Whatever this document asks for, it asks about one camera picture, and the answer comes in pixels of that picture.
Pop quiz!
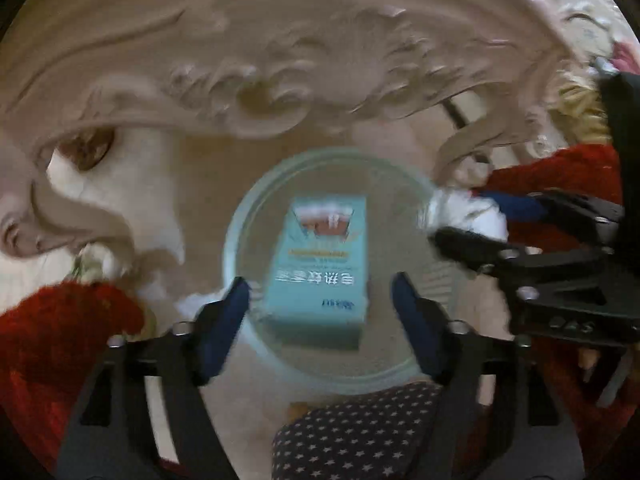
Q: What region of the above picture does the red knit sleeve left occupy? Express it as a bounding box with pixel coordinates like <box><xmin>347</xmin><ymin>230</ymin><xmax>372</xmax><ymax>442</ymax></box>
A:
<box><xmin>1</xmin><ymin>281</ymin><xmax>145</xmax><ymax>471</ymax></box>

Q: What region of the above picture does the star patterned dark cloth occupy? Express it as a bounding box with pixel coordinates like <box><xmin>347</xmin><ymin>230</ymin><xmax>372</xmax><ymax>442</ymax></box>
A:
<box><xmin>271</xmin><ymin>380</ymin><xmax>440</xmax><ymax>480</ymax></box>

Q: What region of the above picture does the teal cardboard box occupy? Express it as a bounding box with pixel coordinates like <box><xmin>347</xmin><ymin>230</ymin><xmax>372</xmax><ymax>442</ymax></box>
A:
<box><xmin>259</xmin><ymin>194</ymin><xmax>369</xmax><ymax>351</ymax></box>

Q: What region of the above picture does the carved beige coffee table frame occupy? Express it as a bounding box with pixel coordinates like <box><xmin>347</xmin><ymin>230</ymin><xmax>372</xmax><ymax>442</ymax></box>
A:
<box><xmin>1</xmin><ymin>0</ymin><xmax>585</xmax><ymax>288</ymax></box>

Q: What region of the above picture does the white tissue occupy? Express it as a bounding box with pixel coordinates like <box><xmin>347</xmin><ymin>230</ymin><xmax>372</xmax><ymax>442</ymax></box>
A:
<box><xmin>426</xmin><ymin>188</ymin><xmax>508</xmax><ymax>242</ymax></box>

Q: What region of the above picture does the clear round trash bin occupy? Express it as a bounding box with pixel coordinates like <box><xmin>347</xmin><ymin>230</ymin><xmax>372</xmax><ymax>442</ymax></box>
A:
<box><xmin>222</xmin><ymin>148</ymin><xmax>461</xmax><ymax>394</ymax></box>

